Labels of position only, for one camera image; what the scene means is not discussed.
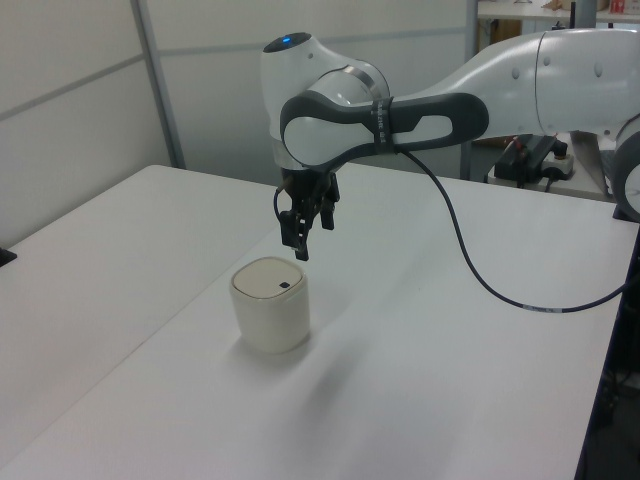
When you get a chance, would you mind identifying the black power box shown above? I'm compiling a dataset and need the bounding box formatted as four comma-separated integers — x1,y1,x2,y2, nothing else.
494,134,570,190

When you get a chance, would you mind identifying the white emergency stop box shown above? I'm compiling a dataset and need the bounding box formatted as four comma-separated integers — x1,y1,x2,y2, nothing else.
541,152,574,180

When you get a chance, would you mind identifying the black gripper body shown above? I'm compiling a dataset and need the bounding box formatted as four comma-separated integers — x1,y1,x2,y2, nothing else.
279,168,343,211

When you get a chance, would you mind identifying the dark robot stand frame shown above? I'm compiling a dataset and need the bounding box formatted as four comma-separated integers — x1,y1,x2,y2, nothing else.
573,219,640,480

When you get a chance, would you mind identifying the black cable strap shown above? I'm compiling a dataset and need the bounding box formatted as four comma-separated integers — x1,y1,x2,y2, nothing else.
368,95,398,156

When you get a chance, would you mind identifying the grey partition post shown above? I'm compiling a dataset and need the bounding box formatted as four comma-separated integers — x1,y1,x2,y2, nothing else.
458,0,482,182

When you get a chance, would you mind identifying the white background desk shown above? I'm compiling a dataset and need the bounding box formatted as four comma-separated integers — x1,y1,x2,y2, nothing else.
475,0,640,24

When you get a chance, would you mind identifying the long black robot cable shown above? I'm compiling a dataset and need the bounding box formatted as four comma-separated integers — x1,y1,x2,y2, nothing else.
393,147,633,316

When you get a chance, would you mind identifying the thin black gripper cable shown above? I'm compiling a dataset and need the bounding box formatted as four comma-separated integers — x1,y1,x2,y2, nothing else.
272,183,293,222

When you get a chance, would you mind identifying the small white trash can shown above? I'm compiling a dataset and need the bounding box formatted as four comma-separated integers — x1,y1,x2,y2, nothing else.
229,256,314,356

